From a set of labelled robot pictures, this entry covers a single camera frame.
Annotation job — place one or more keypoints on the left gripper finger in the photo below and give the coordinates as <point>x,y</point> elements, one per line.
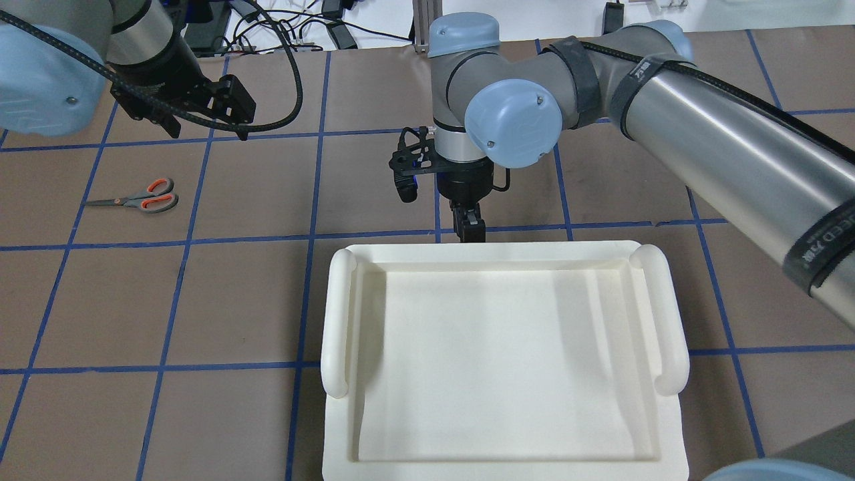
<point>228,100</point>

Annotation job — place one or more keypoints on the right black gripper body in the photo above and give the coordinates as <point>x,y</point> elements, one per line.
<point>465,186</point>

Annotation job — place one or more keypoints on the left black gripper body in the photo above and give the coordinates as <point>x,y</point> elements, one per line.
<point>158,75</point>

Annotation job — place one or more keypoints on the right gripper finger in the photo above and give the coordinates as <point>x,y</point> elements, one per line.
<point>459,218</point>
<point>475,225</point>

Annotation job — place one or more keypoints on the grey orange scissors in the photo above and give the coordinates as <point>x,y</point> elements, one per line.
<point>157,197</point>

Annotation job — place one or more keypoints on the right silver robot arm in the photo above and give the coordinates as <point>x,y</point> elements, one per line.
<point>785,185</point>

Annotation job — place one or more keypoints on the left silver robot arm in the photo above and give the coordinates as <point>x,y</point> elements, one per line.
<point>50,85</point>

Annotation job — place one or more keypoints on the white plastic tray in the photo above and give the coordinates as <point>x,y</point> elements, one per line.
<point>503,361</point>

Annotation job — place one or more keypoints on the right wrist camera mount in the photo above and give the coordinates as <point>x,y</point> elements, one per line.
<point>415,155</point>

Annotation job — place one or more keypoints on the aluminium frame post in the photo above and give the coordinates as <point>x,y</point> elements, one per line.
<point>424,13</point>

